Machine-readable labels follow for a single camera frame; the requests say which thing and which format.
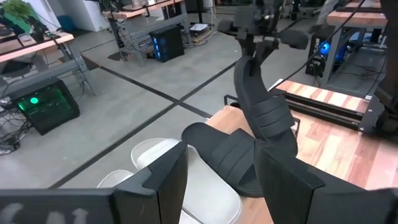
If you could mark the wooden workbench grey metal legs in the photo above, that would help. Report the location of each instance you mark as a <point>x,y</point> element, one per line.
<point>357,18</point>
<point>136,29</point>
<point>31,46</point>

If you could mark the black slide sandal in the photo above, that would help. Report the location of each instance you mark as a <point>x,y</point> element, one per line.
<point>224,152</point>
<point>267,115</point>

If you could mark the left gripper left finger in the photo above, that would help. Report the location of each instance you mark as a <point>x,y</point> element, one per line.
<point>161,193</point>

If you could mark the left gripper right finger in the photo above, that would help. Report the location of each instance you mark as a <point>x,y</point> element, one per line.
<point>286,193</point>

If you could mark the wooden shelf black metal legs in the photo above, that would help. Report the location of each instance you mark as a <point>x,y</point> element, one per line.
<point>228,115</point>

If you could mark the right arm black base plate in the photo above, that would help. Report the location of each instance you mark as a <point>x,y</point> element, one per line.
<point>371,115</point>

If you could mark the light grey slide sandal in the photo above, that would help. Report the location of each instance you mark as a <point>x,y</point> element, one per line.
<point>211,199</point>
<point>116,178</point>

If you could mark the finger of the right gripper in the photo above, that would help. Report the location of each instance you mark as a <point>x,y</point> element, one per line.
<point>266,51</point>
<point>248,46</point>

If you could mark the white cabinet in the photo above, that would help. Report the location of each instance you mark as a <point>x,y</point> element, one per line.
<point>90,15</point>

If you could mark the person's leg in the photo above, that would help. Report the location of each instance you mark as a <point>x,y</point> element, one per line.
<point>326,12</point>

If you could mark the black computer tower green light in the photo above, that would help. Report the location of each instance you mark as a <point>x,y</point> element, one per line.
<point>49,109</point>

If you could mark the green leafy plant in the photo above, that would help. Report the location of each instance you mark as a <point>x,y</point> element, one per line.
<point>17,7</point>

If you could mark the black computer tower blue light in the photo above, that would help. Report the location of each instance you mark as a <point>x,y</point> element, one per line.
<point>325,49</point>
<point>171,43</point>

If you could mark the white box on floor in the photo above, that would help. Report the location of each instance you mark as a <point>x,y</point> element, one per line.
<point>199,28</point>

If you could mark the blue bin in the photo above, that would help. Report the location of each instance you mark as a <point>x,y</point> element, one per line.
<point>66,23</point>

